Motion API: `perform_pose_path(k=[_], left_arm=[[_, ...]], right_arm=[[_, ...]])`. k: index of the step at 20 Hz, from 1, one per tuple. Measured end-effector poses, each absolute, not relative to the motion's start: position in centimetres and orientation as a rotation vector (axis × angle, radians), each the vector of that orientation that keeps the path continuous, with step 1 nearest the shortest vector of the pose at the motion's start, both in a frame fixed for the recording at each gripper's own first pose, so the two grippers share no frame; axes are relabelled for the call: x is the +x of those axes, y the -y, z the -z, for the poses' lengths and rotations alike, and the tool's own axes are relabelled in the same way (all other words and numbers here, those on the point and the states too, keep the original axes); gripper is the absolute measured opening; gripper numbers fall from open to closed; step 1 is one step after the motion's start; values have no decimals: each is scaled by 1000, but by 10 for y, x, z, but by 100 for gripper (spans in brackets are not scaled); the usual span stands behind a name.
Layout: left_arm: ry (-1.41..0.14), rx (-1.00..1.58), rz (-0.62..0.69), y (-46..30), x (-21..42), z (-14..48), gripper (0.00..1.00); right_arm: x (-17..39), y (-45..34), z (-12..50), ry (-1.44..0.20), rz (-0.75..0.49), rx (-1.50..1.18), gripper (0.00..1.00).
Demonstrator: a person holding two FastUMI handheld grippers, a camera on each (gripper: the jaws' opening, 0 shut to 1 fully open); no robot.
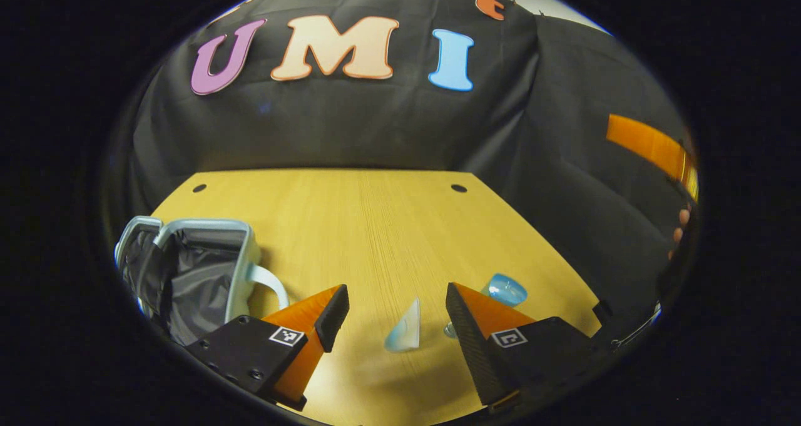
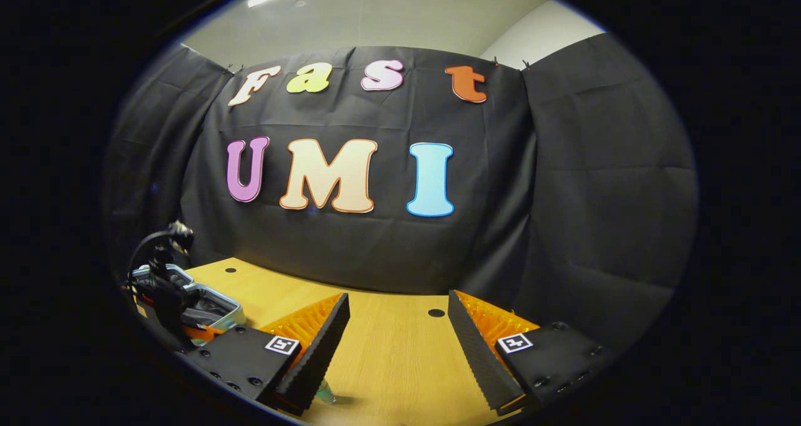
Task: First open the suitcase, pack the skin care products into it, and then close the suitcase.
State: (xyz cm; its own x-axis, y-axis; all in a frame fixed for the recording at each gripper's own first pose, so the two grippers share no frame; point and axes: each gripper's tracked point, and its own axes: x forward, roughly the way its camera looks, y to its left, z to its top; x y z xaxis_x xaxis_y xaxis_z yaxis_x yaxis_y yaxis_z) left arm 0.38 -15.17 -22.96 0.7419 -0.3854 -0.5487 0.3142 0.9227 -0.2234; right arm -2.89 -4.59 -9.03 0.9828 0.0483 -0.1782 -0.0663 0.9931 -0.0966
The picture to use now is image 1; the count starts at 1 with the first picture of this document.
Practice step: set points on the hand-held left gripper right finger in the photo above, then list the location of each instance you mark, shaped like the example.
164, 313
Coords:
472, 351

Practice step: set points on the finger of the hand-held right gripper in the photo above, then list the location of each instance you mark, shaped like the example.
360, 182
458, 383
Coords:
644, 141

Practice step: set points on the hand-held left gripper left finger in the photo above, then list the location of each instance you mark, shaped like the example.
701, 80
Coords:
335, 316

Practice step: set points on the light blue suitcase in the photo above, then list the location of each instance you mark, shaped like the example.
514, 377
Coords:
194, 276

